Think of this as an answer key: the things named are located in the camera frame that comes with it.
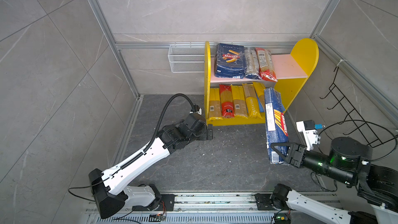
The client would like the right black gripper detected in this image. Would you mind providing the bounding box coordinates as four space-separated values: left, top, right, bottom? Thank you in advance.
270 140 354 186

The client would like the yellow spaghetti pack top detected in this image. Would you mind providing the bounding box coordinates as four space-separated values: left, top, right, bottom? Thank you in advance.
208 88 222 121

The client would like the blue Barilla spaghetti box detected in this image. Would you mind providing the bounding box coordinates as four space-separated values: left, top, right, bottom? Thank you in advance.
264 88 288 164

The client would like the yellow spaghetti pack barcode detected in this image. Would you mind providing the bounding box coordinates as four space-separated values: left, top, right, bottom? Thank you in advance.
231 85 248 118

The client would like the yellow spaghetti pack white lettering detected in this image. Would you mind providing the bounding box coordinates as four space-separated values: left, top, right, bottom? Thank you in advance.
242 84 262 119

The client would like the blue Barilla pasta bag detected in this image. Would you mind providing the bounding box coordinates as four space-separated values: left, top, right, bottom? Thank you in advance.
215 43 247 79

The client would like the dark label spaghetti pack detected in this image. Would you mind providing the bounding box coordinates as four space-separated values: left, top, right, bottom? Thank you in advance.
244 47 261 80

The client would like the red blue spaghetti pack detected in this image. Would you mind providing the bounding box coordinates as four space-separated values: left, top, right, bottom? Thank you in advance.
255 47 277 83

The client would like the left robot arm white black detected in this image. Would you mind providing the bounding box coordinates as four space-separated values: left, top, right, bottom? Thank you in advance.
89 113 213 219

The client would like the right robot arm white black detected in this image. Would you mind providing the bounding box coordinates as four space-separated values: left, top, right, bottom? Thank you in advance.
255 137 398 224

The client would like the yellow pink blue shelf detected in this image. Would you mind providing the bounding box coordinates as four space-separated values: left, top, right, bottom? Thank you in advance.
204 38 319 126

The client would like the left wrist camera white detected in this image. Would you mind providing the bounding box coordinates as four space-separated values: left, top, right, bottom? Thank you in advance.
190 104 202 115

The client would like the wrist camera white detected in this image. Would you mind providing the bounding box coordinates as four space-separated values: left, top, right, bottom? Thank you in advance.
296 120 324 151
190 104 202 115

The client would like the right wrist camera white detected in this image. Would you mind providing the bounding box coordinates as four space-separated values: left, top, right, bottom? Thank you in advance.
296 120 324 151

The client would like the white wire mesh basket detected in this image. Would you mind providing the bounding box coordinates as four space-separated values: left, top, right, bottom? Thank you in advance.
167 44 217 73

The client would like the black wire hook rack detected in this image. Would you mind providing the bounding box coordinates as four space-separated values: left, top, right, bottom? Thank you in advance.
320 67 398 148

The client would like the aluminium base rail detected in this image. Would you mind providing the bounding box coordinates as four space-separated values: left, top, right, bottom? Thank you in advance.
79 192 319 224

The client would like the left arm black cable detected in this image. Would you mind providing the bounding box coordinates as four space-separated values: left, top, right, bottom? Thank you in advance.
68 93 197 203

